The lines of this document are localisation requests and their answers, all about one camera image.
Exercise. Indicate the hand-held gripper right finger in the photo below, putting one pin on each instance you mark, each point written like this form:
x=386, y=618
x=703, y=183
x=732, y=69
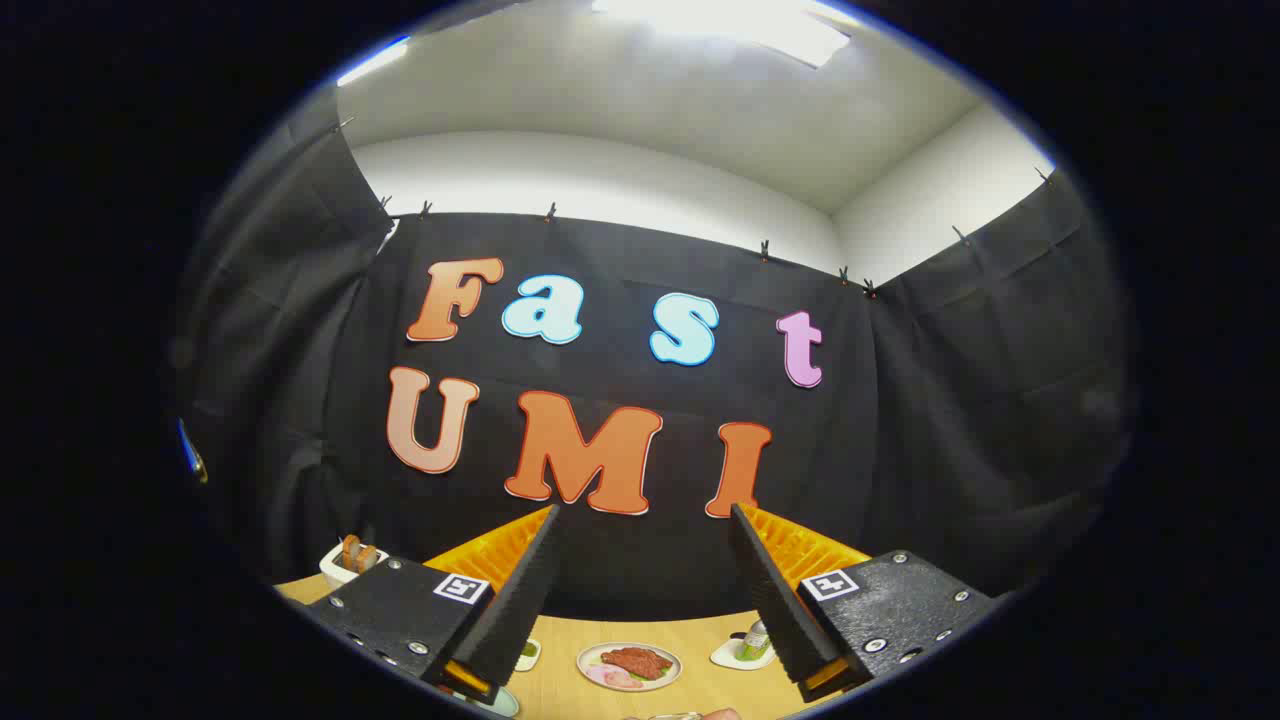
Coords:
x=765, y=590

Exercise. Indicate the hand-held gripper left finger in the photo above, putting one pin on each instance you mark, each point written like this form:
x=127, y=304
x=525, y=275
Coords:
x=520, y=600

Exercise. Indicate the white divided bean tray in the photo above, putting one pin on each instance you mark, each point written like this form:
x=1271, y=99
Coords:
x=528, y=656

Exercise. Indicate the small white dish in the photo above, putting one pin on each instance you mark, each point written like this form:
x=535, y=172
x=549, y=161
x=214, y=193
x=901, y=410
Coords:
x=728, y=656

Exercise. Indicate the pale green round plate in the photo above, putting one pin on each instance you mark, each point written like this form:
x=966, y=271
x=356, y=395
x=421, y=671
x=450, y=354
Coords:
x=500, y=704

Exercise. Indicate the pink ham slices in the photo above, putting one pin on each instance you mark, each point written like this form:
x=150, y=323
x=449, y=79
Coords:
x=610, y=677

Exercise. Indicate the brown meat patty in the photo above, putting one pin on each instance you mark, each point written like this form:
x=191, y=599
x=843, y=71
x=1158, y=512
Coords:
x=635, y=661

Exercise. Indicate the white oval plate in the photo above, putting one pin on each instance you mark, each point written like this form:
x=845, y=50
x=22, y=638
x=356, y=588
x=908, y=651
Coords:
x=665, y=682

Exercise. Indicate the toasted bread slice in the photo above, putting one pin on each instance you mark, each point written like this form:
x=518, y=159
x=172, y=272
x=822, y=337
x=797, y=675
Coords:
x=367, y=557
x=349, y=552

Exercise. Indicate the white toaster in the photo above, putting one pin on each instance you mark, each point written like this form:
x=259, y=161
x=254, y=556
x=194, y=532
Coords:
x=335, y=572

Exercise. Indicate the black backdrop cloth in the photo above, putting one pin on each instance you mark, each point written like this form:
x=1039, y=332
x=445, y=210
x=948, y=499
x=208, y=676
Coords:
x=920, y=450

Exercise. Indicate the ceiling light strip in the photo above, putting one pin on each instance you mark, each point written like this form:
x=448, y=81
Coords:
x=372, y=61

